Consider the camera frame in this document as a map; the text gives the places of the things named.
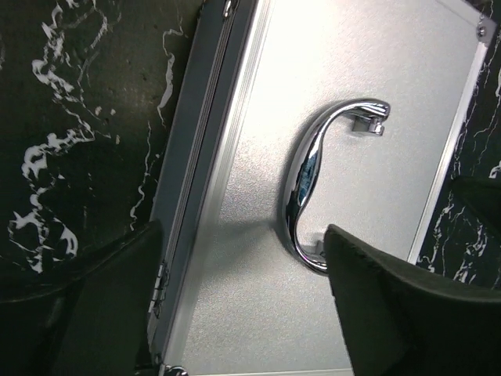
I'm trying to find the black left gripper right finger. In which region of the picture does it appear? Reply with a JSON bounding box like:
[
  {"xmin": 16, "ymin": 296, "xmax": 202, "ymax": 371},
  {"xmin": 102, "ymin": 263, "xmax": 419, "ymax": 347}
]
[{"xmin": 324, "ymin": 225, "xmax": 500, "ymax": 375}]

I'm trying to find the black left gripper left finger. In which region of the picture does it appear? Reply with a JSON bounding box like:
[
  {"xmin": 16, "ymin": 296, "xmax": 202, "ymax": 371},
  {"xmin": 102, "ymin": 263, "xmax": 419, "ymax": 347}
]
[{"xmin": 1, "ymin": 221, "xmax": 163, "ymax": 375}]

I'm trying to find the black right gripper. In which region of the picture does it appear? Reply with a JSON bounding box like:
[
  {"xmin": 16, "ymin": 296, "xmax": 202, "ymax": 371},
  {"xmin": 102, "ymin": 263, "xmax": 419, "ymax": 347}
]
[{"xmin": 451, "ymin": 176, "xmax": 500, "ymax": 227}]

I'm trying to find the grey metal case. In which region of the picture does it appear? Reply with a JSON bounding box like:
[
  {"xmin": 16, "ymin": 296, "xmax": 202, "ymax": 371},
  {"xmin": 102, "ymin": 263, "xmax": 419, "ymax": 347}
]
[{"xmin": 148, "ymin": 1, "xmax": 496, "ymax": 375}]

